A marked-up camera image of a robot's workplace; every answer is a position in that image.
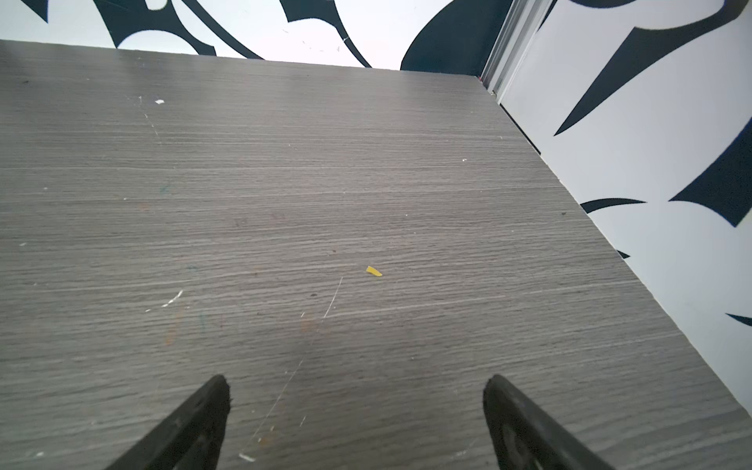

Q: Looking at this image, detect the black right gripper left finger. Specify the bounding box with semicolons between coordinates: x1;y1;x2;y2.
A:
109;374;231;470

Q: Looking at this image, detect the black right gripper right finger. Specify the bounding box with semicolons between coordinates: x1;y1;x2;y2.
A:
483;374;611;469

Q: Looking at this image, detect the yellow scrap on table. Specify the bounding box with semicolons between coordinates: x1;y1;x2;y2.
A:
366;266;383;277

